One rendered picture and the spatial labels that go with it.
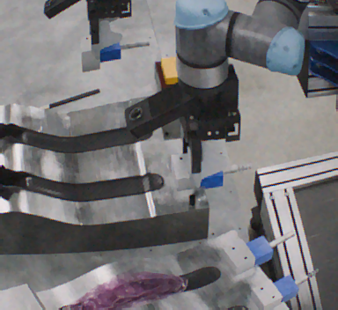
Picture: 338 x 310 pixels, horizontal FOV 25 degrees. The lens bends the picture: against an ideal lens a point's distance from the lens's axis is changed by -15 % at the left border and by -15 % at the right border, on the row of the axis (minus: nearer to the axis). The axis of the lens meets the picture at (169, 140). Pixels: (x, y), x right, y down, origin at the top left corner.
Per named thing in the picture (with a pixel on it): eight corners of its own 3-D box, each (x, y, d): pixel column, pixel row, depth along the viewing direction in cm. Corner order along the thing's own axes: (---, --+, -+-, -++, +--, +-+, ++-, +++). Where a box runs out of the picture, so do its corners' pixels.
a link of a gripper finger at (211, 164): (229, 193, 137) (229, 143, 131) (192, 199, 136) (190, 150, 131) (225, 181, 139) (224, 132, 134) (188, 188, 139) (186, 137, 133)
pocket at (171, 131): (186, 129, 153) (186, 114, 150) (192, 152, 149) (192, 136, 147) (159, 133, 152) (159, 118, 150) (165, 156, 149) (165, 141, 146)
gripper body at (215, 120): (239, 144, 132) (242, 87, 123) (184, 153, 131) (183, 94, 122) (229, 109, 137) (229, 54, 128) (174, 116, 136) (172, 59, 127)
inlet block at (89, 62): (147, 45, 161) (147, 25, 157) (151, 61, 158) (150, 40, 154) (80, 56, 159) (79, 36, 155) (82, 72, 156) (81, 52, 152)
